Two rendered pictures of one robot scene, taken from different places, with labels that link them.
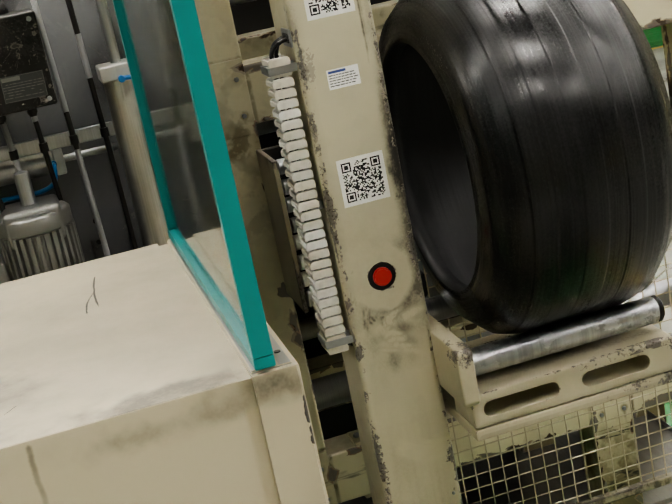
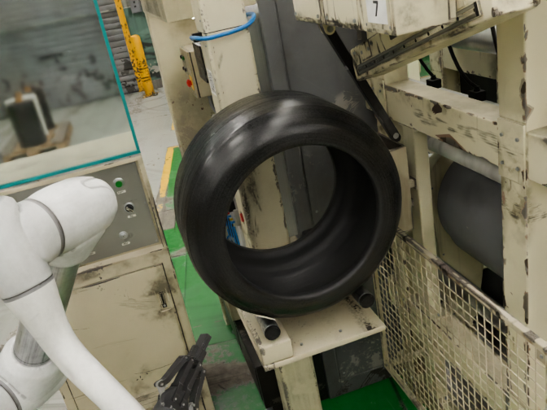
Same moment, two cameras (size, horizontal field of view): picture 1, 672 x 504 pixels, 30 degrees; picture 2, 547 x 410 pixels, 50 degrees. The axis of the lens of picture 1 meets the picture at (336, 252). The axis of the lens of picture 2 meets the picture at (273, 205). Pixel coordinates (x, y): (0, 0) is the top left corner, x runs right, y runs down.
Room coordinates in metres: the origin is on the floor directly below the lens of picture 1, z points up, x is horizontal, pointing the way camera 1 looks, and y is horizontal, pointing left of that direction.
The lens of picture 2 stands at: (1.99, -1.81, 1.83)
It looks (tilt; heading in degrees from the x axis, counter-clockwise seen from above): 23 degrees down; 90
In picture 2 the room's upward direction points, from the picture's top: 11 degrees counter-clockwise
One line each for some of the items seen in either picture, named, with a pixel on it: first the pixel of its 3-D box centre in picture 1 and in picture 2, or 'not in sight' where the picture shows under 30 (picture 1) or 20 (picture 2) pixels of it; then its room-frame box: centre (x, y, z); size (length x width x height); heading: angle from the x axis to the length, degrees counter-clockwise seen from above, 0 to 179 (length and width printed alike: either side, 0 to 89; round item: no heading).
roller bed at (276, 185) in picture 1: (328, 217); (376, 185); (2.34, 0.00, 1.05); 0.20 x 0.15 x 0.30; 102
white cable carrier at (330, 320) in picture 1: (308, 206); not in sight; (1.90, 0.03, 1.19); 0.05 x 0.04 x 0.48; 12
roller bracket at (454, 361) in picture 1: (427, 341); not in sight; (1.98, -0.12, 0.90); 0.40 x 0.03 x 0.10; 12
